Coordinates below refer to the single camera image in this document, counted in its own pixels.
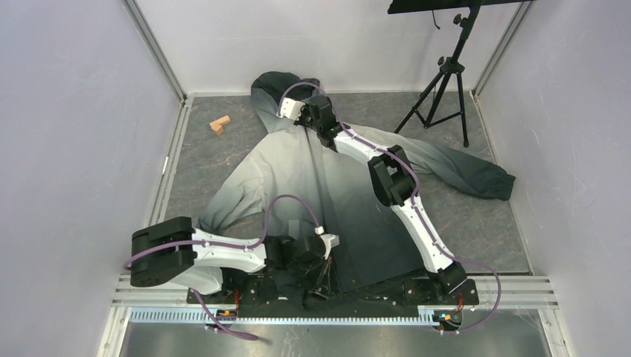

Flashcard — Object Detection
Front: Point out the grey gradient hooded jacket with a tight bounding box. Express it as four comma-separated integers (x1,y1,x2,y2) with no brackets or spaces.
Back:
199,71,516,312

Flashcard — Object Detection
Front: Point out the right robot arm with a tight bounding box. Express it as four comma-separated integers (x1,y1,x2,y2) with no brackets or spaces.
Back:
279,95,467,296

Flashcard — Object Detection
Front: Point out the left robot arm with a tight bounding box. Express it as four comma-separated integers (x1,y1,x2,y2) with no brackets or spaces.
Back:
124,216,339,295

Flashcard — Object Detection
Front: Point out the orange wooden block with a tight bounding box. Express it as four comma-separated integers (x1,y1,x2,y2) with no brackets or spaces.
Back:
209,115,231,135

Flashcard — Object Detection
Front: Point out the black tripod stand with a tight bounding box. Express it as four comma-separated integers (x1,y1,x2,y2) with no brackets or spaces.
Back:
394,6,482,147

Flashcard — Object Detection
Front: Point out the black panel on tripod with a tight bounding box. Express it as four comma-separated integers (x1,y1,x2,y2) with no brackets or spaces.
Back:
387,0,521,15

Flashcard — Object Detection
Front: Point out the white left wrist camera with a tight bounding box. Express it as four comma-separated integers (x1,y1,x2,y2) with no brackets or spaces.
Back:
314,226,340,249

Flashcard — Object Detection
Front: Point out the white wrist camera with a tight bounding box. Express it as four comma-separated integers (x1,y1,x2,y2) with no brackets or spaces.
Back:
314,226,340,249
277,97,306,121

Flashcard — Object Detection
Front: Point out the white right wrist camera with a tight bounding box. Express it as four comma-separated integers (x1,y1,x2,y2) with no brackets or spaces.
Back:
277,97,306,121

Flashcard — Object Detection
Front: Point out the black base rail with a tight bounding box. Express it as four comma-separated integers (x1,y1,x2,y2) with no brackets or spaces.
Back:
113,274,558,336

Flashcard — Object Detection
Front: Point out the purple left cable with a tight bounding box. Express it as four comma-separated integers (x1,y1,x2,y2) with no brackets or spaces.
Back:
123,193,322,342

